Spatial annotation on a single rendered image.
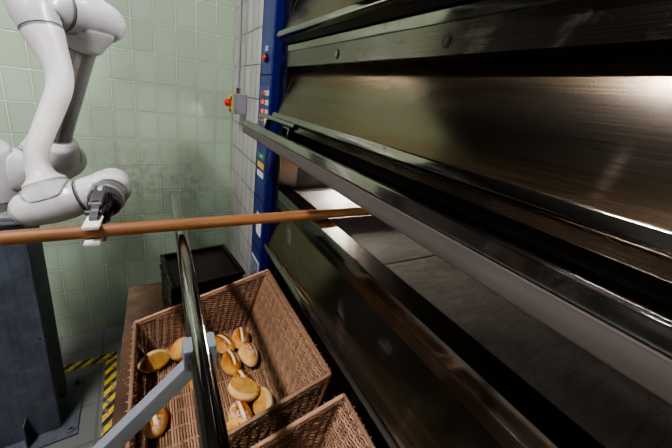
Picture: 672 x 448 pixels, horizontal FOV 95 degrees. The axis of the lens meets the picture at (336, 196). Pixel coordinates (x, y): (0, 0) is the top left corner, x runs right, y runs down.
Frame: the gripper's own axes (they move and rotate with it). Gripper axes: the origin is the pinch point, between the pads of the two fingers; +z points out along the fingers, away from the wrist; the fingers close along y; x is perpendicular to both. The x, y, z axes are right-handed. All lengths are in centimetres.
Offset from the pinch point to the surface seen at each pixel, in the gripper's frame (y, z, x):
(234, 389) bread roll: 52, 8, -31
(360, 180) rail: -24, 43, -40
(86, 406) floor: 120, -65, 22
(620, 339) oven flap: -22, 75, -40
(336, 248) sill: 3, 17, -54
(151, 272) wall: 85, -120, -5
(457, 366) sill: 3, 57, -54
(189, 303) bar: 2.0, 29.8, -17.2
